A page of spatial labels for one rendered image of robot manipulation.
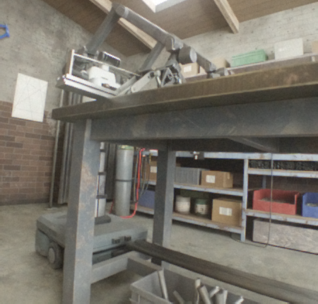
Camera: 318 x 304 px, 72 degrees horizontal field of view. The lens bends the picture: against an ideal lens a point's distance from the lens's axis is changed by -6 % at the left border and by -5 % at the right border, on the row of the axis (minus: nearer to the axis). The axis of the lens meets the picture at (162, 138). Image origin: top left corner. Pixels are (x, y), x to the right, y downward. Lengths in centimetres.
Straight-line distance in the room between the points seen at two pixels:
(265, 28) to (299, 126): 308
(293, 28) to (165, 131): 297
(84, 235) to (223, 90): 76
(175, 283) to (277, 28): 318
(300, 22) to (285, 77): 302
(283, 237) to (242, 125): 184
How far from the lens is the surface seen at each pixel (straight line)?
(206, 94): 55
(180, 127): 66
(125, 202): 293
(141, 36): 397
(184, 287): 105
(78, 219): 97
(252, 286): 104
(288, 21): 356
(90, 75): 169
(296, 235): 232
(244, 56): 315
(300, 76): 50
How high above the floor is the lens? 68
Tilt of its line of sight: 6 degrees up
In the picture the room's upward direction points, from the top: 4 degrees clockwise
